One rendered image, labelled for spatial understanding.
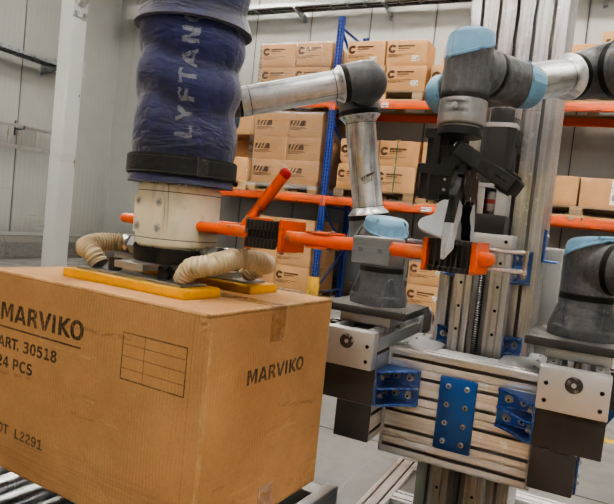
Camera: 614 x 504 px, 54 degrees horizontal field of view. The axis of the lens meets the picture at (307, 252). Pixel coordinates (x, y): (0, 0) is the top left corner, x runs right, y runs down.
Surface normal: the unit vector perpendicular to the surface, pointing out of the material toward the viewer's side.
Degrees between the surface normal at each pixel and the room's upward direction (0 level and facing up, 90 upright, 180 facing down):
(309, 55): 90
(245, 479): 90
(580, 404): 90
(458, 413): 90
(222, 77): 71
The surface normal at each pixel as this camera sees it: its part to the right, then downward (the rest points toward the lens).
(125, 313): -0.51, 0.00
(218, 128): 0.73, -0.13
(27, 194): 0.89, 0.12
